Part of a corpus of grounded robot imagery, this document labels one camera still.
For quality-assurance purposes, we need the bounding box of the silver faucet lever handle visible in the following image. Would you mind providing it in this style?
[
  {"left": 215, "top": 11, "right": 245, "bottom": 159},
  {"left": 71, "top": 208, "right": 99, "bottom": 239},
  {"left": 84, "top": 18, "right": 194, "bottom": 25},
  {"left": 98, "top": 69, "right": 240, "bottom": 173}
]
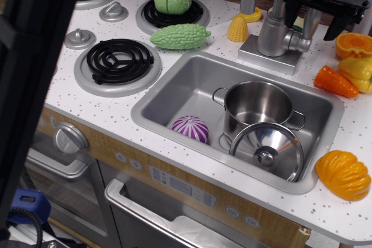
[{"left": 302, "top": 8, "right": 322, "bottom": 40}]

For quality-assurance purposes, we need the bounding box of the orange toy orange half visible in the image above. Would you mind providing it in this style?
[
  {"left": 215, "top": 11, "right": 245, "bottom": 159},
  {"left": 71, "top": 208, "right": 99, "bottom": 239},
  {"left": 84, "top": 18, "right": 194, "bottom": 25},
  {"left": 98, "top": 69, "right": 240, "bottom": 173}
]
[{"left": 335, "top": 33, "right": 371, "bottom": 59}]

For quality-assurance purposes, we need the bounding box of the silver toy faucet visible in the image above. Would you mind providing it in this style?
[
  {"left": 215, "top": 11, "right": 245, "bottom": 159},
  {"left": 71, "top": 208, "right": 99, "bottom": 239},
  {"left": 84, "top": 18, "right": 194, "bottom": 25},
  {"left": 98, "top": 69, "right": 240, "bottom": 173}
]
[{"left": 238, "top": 0, "right": 312, "bottom": 76}]

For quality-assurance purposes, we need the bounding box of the yellow toy banana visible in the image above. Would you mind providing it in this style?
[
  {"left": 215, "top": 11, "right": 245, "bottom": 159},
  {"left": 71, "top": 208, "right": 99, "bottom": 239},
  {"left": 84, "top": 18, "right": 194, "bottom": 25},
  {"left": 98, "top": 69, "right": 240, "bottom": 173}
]
[{"left": 237, "top": 7, "right": 262, "bottom": 23}]

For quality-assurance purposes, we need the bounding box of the orange toy carrot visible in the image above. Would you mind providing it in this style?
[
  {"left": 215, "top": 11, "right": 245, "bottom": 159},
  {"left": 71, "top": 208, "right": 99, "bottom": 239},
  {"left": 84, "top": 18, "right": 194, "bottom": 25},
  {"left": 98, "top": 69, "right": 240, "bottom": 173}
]
[{"left": 313, "top": 65, "right": 359, "bottom": 98}]

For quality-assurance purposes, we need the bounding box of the yellow toy bell pepper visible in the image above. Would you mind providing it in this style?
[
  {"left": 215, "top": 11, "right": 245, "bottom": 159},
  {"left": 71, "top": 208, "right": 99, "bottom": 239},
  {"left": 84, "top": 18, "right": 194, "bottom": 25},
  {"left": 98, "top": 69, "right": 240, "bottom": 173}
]
[{"left": 338, "top": 57, "right": 371, "bottom": 94}]

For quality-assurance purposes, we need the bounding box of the yellow toy corn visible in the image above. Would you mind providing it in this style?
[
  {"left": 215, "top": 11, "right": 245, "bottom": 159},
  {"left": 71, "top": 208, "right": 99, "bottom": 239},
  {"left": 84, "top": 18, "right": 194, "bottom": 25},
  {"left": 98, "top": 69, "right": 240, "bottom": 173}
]
[{"left": 227, "top": 16, "right": 248, "bottom": 42}]

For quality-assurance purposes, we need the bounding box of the green toy bitter gourd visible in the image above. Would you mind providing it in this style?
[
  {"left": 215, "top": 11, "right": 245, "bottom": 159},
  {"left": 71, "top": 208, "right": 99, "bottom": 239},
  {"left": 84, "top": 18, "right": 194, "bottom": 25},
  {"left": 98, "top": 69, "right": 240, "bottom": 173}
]
[{"left": 149, "top": 23, "right": 212, "bottom": 50}]

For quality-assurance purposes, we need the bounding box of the stainless steel pot lid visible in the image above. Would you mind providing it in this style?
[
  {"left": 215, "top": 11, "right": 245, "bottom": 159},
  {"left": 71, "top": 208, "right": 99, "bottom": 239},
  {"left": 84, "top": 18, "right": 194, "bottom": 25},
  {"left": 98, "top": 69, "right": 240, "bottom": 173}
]
[{"left": 229, "top": 123, "right": 304, "bottom": 182}]

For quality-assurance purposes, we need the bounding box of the black rear stove burner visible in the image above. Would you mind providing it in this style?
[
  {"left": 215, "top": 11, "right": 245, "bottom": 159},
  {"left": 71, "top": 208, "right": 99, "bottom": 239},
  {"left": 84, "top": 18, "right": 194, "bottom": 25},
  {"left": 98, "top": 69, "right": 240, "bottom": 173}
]
[{"left": 142, "top": 0, "right": 204, "bottom": 28}]

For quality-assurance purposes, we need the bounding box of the black stove burner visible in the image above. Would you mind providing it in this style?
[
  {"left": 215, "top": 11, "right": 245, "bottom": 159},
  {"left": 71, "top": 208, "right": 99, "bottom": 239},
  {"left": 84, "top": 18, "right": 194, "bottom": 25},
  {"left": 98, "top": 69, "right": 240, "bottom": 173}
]
[
  {"left": 142, "top": 0, "right": 204, "bottom": 28},
  {"left": 85, "top": 39, "right": 154, "bottom": 85}
]

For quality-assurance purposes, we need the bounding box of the grey toy sink basin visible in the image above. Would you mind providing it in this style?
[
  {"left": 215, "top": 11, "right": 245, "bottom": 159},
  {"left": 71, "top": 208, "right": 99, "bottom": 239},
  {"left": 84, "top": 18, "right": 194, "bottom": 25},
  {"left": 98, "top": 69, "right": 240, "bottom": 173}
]
[{"left": 131, "top": 52, "right": 344, "bottom": 194}]

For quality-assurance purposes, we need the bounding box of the purple toy onion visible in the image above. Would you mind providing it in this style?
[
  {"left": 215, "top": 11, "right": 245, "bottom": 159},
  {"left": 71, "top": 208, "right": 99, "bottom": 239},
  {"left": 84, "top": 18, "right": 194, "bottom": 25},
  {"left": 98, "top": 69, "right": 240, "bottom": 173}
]
[{"left": 171, "top": 116, "right": 209, "bottom": 143}]

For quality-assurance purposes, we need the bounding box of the orange toy pumpkin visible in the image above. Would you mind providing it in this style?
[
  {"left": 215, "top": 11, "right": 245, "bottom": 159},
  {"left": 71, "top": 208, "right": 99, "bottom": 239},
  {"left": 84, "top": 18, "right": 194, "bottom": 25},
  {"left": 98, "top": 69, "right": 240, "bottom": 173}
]
[{"left": 315, "top": 150, "right": 371, "bottom": 201}]

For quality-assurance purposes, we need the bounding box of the silver stove knob middle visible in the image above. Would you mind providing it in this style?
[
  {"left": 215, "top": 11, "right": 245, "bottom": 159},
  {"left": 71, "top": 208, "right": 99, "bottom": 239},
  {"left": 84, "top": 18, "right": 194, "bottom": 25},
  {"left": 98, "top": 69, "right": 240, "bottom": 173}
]
[{"left": 99, "top": 2, "right": 128, "bottom": 22}]

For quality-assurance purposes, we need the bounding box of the silver stove knob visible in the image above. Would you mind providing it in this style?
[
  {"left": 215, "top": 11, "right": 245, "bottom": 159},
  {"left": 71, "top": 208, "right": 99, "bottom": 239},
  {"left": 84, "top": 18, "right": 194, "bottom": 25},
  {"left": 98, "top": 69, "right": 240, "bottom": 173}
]
[
  {"left": 99, "top": 2, "right": 128, "bottom": 22},
  {"left": 64, "top": 28, "right": 96, "bottom": 50}
]

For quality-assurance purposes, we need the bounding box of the black front stove burner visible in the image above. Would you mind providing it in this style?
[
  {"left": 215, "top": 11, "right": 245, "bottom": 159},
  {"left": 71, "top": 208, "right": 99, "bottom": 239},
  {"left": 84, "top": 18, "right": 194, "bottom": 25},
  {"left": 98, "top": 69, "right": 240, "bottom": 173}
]
[{"left": 85, "top": 39, "right": 154, "bottom": 85}]

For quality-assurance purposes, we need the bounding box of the silver stove knob left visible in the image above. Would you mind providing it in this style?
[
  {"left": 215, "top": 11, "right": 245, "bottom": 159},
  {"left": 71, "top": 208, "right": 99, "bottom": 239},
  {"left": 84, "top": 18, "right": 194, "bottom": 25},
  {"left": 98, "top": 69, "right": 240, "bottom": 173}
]
[{"left": 64, "top": 28, "right": 96, "bottom": 50}]

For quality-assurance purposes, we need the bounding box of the silver oven dial knob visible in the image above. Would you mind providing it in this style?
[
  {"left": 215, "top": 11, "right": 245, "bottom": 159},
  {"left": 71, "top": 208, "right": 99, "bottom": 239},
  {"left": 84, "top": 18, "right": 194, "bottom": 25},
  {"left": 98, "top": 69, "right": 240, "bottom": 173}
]
[{"left": 53, "top": 121, "right": 89, "bottom": 154}]

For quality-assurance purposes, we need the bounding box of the blue clamp tool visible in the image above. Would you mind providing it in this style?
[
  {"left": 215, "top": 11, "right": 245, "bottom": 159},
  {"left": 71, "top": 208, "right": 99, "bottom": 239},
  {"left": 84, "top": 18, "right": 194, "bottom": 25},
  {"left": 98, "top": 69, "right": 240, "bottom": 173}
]
[{"left": 10, "top": 188, "right": 51, "bottom": 224}]

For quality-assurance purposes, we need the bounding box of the silver dishwasher door handle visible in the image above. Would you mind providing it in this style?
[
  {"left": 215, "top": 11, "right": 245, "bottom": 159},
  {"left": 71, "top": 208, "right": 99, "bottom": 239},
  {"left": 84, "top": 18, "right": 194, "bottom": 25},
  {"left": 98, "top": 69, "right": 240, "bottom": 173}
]
[{"left": 105, "top": 179, "right": 238, "bottom": 247}]

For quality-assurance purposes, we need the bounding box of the black foreground frame post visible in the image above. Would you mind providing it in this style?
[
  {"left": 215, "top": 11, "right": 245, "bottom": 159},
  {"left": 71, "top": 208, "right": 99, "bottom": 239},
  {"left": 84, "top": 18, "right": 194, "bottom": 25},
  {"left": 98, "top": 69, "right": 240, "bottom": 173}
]
[{"left": 0, "top": 0, "right": 88, "bottom": 231}]

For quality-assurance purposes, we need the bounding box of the silver oven door handle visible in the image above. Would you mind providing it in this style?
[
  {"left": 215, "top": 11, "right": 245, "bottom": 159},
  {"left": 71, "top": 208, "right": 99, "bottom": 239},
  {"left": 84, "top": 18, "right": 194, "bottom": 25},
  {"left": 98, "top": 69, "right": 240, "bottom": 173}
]
[{"left": 26, "top": 148, "right": 88, "bottom": 183}]

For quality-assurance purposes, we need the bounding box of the black coiled cable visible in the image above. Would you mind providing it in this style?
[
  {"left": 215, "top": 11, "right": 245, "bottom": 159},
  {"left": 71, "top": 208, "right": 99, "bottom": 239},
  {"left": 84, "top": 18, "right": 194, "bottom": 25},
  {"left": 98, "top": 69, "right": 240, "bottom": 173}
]
[{"left": 10, "top": 206, "right": 42, "bottom": 248}]

